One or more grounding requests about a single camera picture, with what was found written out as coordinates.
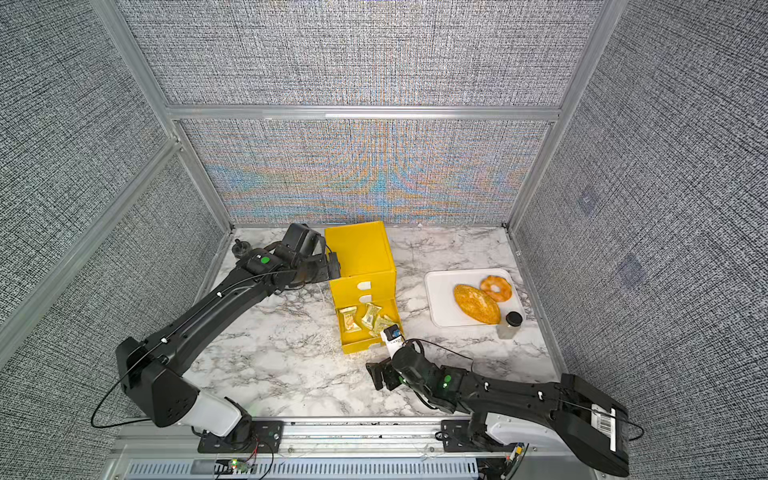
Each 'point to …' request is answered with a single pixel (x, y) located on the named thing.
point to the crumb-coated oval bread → (477, 303)
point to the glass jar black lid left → (241, 249)
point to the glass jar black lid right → (513, 321)
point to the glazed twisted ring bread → (505, 291)
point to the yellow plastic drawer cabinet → (365, 292)
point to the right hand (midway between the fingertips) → (378, 353)
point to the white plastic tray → (446, 311)
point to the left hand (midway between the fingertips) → (333, 266)
